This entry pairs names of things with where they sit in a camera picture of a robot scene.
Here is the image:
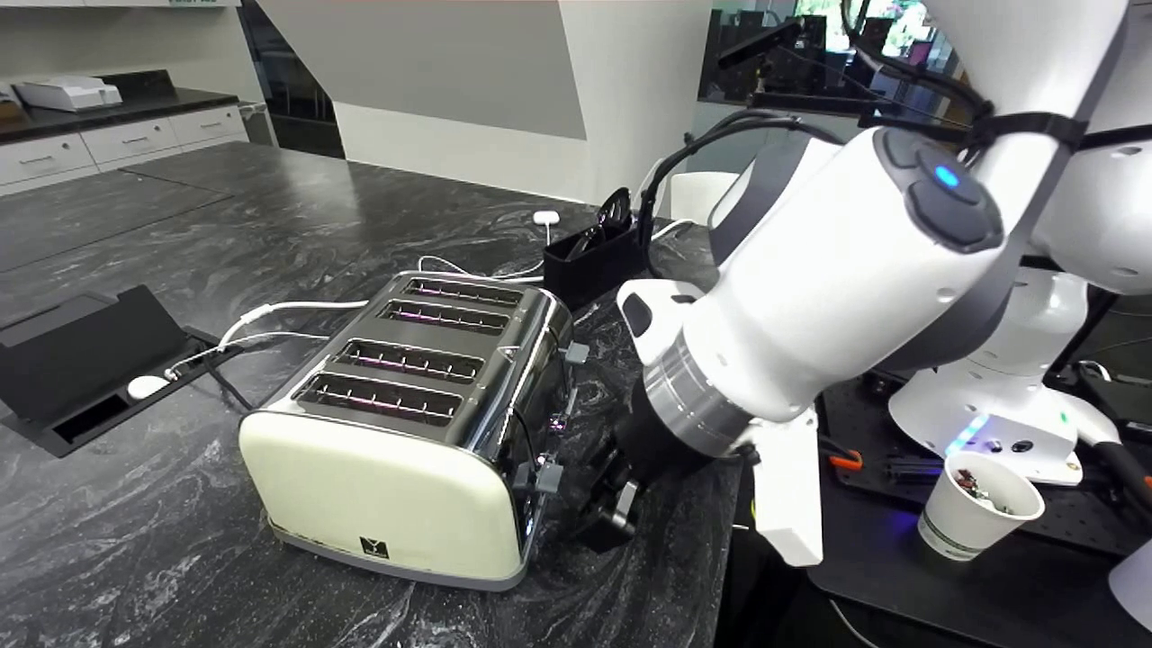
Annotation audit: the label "white power plug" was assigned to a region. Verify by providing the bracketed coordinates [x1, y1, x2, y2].
[123, 369, 173, 404]

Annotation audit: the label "black background equipment frame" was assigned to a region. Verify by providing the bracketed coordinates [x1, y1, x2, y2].
[698, 3, 872, 119]

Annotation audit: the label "thin white charger cable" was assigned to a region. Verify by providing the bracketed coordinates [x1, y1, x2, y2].
[414, 221, 552, 288]

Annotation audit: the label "black open storage box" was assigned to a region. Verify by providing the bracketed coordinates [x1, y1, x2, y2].
[540, 211, 659, 314]

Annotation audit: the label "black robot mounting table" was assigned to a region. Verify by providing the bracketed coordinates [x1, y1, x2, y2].
[803, 354, 1152, 648]

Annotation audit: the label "white drawer cabinet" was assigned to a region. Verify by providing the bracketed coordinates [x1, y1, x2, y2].
[0, 96, 254, 201]

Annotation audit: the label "white toaster power cable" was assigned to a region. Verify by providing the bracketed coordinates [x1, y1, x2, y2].
[214, 296, 371, 354]

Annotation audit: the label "white printer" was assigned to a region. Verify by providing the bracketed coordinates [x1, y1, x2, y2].
[9, 71, 125, 115]

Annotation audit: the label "black counter socket hatch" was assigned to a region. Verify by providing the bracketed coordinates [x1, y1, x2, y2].
[0, 282, 225, 461]

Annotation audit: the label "cream and chrome toaster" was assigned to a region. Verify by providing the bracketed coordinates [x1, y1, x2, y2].
[233, 266, 593, 593]

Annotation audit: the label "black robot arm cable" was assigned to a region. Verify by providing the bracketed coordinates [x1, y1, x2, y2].
[629, 109, 1092, 271]

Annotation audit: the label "black sunglasses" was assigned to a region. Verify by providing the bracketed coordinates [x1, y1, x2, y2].
[566, 182, 638, 263]

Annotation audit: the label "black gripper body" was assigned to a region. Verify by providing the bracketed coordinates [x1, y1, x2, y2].
[566, 296, 678, 487]

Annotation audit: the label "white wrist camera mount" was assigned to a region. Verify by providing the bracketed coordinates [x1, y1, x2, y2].
[746, 404, 830, 571]

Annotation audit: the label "white paper cup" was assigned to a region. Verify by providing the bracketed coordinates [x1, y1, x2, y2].
[915, 445, 1049, 567]

